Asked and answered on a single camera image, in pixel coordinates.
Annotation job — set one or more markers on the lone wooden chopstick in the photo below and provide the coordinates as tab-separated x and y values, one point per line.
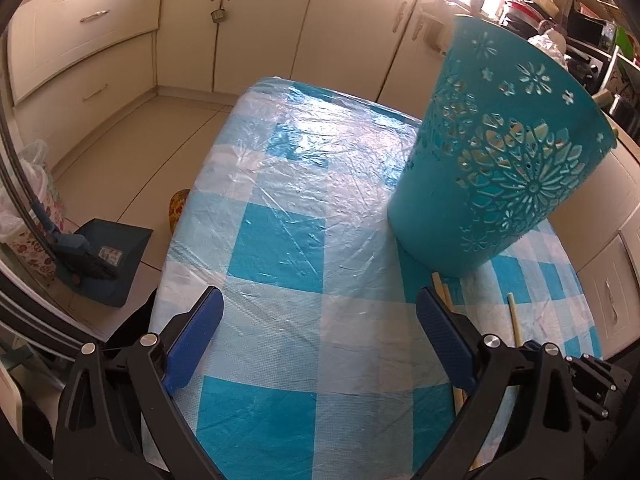
513	309

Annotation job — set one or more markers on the teal perforated plastic basket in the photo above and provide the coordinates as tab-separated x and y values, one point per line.
508	136

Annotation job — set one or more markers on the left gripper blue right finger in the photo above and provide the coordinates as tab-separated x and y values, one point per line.
452	336

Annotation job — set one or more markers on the blue checkered plastic tablecloth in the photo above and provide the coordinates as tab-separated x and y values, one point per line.
319	368

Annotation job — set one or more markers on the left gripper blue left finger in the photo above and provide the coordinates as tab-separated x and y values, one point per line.
187	336

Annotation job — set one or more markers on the blue dustpan with brush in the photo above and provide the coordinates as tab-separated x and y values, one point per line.
99	260

